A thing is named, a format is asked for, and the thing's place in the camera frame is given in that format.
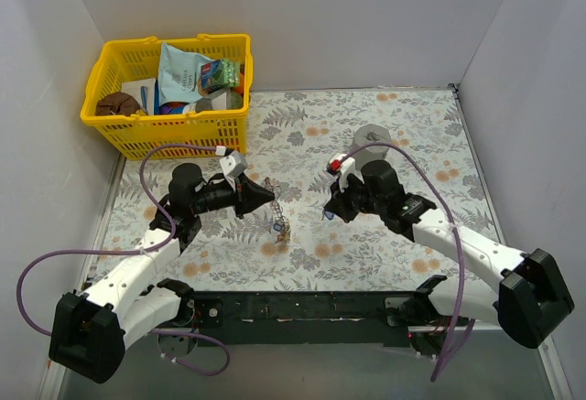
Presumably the key with blue tag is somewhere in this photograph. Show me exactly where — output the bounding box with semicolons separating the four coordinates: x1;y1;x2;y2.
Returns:
322;211;334;221

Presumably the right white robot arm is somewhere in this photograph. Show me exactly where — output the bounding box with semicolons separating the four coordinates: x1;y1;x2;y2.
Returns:
324;154;575;349

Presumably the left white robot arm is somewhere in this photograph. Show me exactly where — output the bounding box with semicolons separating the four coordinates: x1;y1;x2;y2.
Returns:
49;163;275;384

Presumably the grey paper roll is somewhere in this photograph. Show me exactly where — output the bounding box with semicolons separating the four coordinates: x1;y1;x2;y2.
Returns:
351;124;391;168

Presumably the floral table mat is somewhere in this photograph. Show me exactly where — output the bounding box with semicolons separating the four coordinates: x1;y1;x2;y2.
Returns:
91;88;514;294

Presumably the yellow plastic basket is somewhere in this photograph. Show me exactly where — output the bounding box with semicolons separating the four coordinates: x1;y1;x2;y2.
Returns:
80;33;254;160

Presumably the green blue carton box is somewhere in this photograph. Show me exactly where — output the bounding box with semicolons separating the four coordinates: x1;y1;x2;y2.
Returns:
200;59;241;92

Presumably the light blue chips bag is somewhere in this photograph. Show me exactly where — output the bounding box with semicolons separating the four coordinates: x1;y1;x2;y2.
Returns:
157;42;212;104

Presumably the white paper box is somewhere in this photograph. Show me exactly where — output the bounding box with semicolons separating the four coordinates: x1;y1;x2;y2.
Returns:
121;78;158;115

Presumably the brown round object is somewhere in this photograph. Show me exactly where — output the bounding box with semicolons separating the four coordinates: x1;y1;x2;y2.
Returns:
95;92;141;116

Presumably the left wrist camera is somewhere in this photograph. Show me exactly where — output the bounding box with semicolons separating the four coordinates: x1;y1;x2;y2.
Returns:
215;146;248;179

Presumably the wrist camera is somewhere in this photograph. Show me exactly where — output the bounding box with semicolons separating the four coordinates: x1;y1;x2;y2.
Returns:
326;153;357;192
215;146;248;179

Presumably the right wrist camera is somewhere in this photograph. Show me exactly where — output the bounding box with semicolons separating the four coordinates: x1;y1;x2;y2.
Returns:
326;153;357;192

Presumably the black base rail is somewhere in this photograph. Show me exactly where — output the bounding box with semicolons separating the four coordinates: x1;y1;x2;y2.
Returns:
159;280;450;353

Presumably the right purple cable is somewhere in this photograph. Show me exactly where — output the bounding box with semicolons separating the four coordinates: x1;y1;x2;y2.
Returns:
345;143;477;383

